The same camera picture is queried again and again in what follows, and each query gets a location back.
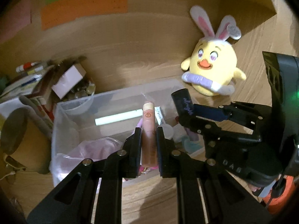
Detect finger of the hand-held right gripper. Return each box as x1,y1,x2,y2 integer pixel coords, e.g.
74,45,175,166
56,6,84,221
179,117,261,143
194,101,272,136

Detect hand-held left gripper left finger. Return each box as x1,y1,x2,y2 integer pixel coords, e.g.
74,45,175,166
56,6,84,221
27,127,143,224

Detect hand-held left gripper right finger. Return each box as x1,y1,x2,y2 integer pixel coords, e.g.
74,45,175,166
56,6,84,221
156,126,272,224

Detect peach cosmetic tube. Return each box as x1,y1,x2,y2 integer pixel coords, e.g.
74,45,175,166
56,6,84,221
142,101,157,167

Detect dark cosmetic tube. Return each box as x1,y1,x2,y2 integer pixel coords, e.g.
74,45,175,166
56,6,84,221
171,88,195,122

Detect white green tube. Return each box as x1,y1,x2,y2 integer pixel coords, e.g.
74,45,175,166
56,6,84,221
95,108,143,126

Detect clear plastic storage box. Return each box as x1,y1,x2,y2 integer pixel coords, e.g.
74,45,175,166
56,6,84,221
49,79,204,188

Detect lilac tube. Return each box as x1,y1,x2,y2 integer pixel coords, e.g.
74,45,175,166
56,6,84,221
184,126,199,143

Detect pink scissors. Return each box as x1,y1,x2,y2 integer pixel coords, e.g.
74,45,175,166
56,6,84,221
139,166,159,175

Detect teal item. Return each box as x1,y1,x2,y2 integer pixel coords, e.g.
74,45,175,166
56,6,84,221
182,136,204,153

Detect white printed tube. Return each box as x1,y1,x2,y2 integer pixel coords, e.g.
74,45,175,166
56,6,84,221
154,106,165,127

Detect pink patterned bag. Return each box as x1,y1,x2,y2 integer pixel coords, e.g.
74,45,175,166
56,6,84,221
50,136,124,185

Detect yellow chick plush toy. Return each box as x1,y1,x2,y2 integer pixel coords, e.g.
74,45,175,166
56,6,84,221
181,5,247,97

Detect white bowl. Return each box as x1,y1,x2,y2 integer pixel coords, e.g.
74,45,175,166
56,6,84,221
62,96,95,115

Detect small white cardboard box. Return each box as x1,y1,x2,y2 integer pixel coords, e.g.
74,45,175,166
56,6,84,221
51,64,87,99

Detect red white carton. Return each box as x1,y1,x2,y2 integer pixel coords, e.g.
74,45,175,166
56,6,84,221
30,96,55,122

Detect thin-framed glasses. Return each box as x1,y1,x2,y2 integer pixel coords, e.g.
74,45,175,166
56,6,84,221
3,153,27,171

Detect white storage container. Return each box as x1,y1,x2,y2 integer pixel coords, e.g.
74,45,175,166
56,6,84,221
0,98,26,119

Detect stack of papers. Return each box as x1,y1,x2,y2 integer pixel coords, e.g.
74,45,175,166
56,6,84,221
0,72,47,98

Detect red white marker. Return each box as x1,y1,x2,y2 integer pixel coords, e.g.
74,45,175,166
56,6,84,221
16,62,39,72

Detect orange paper sheet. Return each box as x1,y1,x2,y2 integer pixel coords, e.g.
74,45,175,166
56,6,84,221
41,0,129,31

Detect pink paper sheet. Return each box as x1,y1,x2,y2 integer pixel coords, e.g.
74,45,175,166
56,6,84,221
0,0,32,42

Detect beige cord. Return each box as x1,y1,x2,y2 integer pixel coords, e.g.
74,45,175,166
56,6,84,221
0,171,17,181

